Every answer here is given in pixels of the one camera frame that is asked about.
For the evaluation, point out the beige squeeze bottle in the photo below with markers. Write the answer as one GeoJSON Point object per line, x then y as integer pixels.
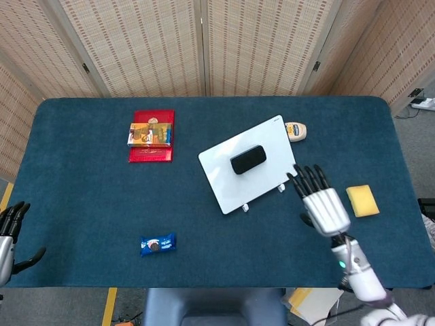
{"type": "Point", "coordinates": [297, 130]}

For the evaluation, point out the woven folding screen panel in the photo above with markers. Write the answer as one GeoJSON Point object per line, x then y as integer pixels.
{"type": "Point", "coordinates": [136, 44]}
{"type": "Point", "coordinates": [384, 44]}
{"type": "Point", "coordinates": [265, 44]}
{"type": "Point", "coordinates": [20, 85]}

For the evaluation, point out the yellow white paper sheets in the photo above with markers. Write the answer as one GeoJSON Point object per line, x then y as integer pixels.
{"type": "Point", "coordinates": [312, 304]}

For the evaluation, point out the blue Oreo cookie pack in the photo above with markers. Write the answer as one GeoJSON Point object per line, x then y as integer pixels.
{"type": "Point", "coordinates": [158, 244]}

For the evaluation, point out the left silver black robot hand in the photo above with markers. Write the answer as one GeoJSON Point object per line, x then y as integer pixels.
{"type": "Point", "coordinates": [7, 251]}

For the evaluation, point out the yellow sponge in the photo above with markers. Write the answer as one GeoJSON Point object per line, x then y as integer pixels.
{"type": "Point", "coordinates": [362, 200]}

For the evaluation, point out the orange printed snack box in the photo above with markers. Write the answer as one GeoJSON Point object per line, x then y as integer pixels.
{"type": "Point", "coordinates": [149, 134]}

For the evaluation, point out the red box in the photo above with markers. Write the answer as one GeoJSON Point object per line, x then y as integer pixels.
{"type": "Point", "coordinates": [149, 155]}

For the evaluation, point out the black equipment box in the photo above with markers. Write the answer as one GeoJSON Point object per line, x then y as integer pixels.
{"type": "Point", "coordinates": [427, 207]}

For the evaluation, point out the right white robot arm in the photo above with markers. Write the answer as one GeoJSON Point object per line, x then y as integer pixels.
{"type": "Point", "coordinates": [365, 283]}

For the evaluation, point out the white power strip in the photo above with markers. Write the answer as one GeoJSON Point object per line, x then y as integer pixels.
{"type": "Point", "coordinates": [424, 103]}

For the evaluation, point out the white board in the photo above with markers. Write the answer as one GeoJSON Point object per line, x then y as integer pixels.
{"type": "Point", "coordinates": [217, 169]}

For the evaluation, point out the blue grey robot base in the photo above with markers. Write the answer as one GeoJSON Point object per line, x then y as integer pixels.
{"type": "Point", "coordinates": [214, 307]}

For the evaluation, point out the blue table cloth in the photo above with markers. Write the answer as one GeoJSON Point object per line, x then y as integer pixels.
{"type": "Point", "coordinates": [85, 190]}

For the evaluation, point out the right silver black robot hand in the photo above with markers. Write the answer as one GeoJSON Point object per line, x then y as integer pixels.
{"type": "Point", "coordinates": [324, 210]}

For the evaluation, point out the black eraser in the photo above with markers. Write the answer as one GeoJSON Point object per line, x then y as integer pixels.
{"type": "Point", "coordinates": [248, 159]}

